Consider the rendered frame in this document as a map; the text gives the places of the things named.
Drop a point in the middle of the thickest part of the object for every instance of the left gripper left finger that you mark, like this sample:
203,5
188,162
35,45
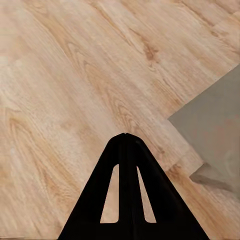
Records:
84,220

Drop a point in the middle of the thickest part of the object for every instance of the coffee table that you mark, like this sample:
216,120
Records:
211,124

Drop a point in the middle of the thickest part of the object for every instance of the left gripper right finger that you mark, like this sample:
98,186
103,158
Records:
174,220

